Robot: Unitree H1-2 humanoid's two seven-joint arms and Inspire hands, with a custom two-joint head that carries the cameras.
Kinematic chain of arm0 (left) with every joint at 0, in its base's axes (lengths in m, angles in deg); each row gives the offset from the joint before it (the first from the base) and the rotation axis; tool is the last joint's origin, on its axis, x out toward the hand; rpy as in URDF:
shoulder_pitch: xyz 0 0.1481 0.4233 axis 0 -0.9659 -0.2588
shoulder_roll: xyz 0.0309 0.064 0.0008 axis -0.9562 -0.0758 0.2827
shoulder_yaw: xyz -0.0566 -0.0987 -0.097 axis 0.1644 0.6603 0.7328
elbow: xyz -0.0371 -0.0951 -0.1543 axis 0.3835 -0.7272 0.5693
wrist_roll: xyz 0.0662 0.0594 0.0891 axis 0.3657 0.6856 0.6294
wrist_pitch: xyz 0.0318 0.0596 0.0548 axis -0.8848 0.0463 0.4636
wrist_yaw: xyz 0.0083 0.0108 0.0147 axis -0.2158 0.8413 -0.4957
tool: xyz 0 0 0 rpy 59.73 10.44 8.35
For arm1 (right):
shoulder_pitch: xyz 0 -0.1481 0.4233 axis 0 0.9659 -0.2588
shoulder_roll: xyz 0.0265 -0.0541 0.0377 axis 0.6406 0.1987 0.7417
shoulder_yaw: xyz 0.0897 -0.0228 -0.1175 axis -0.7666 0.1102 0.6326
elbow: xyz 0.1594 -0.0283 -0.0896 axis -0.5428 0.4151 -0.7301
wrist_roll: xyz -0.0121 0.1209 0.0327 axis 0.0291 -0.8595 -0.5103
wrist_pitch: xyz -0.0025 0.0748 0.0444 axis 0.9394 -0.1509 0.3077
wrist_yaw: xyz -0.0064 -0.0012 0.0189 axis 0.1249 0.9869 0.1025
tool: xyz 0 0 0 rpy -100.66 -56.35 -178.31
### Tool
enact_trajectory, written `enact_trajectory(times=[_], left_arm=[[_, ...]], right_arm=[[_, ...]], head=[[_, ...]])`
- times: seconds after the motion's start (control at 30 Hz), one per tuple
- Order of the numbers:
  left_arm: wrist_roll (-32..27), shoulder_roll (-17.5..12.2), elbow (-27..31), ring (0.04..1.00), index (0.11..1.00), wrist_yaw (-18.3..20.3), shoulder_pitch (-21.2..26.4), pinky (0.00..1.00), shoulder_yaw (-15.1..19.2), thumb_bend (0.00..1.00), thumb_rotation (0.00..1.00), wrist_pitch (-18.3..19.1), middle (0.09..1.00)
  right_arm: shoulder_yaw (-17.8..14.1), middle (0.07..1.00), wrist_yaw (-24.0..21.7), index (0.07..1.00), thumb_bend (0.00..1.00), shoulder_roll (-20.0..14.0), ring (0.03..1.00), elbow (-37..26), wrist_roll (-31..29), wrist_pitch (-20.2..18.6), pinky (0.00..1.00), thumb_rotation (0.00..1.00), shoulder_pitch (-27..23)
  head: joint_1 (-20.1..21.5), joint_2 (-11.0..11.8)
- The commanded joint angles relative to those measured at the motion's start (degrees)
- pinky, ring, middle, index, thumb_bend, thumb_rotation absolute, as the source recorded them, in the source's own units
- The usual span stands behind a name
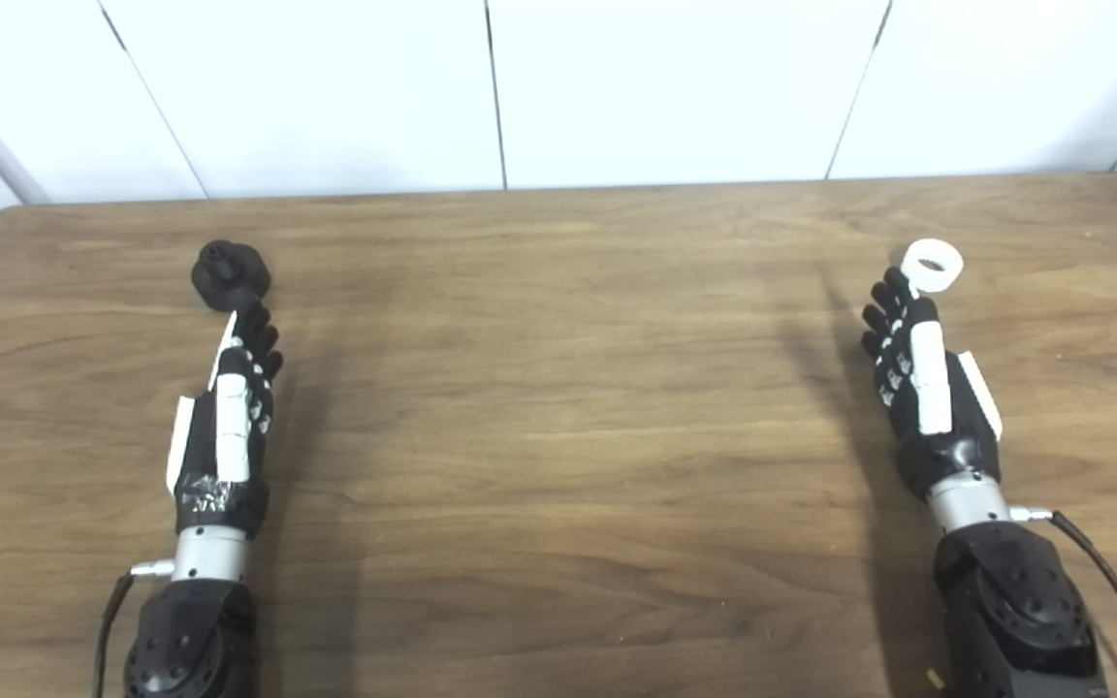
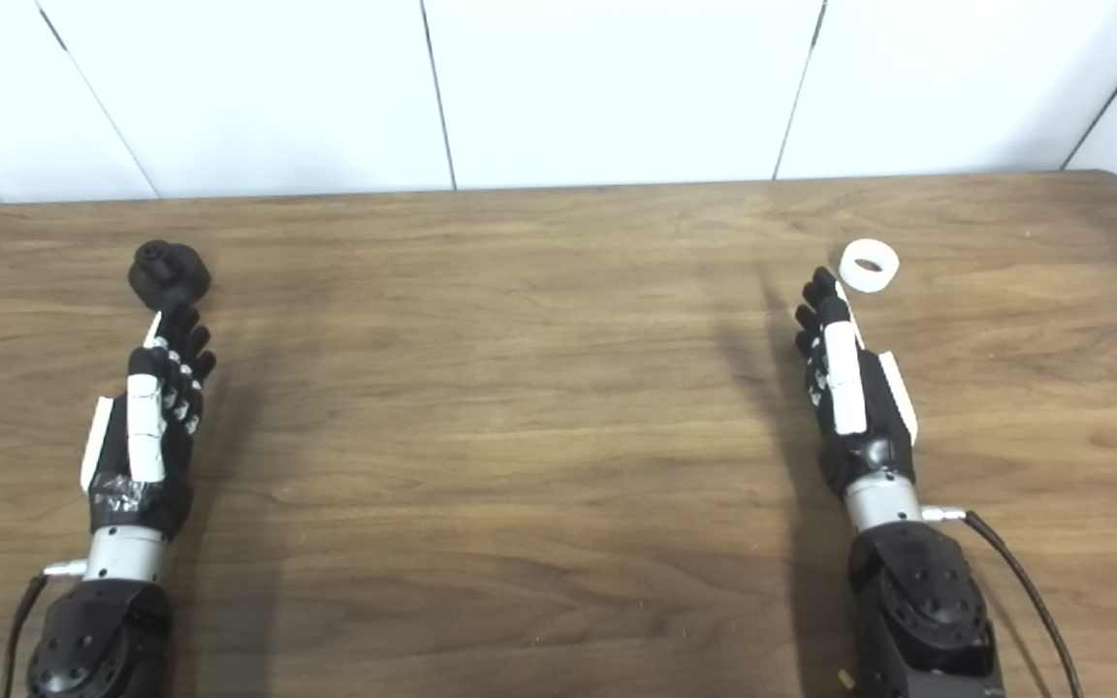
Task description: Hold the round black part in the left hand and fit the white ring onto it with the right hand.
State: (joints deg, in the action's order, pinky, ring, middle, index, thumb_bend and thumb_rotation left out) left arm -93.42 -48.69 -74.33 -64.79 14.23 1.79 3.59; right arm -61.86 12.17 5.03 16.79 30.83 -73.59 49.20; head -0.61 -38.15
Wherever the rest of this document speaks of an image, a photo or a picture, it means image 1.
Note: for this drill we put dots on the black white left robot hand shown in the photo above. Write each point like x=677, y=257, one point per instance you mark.
x=229, y=485

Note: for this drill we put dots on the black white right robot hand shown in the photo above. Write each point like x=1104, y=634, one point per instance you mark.
x=951, y=446

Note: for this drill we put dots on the round black part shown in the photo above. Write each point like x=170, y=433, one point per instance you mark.
x=229, y=271

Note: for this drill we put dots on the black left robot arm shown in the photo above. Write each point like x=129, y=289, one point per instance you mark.
x=192, y=630

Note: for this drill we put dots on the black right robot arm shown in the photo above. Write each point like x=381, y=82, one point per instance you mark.
x=1014, y=611

